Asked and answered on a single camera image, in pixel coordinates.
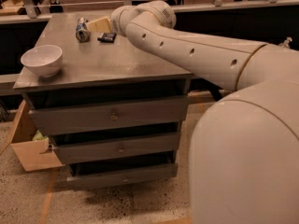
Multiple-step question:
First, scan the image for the white bowl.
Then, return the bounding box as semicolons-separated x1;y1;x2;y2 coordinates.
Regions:
21;45;63;77

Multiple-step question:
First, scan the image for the redbull can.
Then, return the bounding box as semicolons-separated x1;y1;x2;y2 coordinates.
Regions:
76;18;90;42

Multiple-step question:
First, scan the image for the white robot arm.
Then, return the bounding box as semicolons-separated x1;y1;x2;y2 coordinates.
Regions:
88;1;299;224

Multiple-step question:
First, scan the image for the black snack packet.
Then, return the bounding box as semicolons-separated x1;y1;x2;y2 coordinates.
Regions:
97;33;117;43

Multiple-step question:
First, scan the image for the open cardboard box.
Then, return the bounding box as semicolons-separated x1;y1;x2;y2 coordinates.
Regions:
1;101;64;172

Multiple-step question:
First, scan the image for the grey drawer cabinet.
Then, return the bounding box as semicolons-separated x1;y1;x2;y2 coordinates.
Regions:
14;14;192;177

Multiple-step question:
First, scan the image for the top grey drawer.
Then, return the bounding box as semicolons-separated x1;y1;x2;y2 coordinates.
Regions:
29;96;188;135

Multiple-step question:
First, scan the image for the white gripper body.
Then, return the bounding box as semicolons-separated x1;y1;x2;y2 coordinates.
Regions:
110;6;137;36

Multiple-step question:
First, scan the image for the bottom grey drawer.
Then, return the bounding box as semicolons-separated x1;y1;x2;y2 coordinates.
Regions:
67;163;178;189

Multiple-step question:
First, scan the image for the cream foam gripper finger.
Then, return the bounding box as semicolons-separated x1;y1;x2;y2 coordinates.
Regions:
87;17;112;33

